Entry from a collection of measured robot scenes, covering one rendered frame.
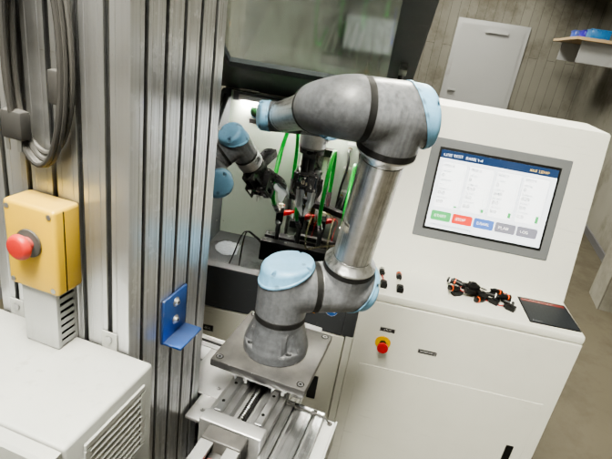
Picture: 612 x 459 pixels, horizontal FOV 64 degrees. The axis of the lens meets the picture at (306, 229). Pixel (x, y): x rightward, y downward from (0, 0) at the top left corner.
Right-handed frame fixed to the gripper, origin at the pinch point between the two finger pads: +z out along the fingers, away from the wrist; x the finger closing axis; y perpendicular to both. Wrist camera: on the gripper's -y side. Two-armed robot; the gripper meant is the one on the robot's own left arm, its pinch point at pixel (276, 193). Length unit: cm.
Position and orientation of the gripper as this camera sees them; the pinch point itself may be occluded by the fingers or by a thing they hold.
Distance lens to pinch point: 161.8
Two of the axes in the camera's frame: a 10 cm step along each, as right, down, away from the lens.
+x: 9.3, 0.7, -3.7
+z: 3.0, 4.7, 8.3
